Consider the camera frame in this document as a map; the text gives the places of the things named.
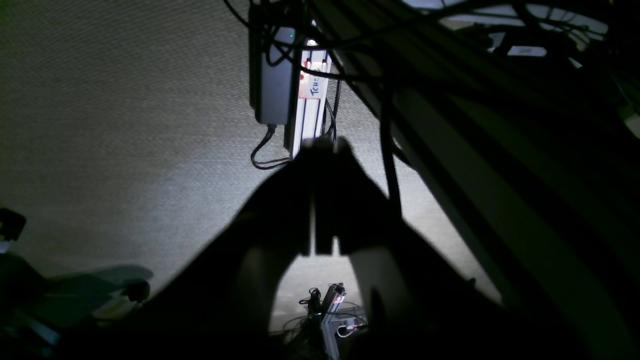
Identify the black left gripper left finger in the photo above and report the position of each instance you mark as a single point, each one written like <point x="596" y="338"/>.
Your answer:
<point x="219" y="306"/>

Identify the aluminium extrusion post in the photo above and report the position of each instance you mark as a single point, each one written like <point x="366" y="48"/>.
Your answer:
<point x="308" y="120"/>

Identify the grey power adapter box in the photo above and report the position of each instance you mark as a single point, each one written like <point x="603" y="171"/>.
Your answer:
<point x="271" y="73"/>

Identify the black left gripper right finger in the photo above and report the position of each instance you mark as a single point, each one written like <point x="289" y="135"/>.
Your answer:
<point x="416" y="306"/>

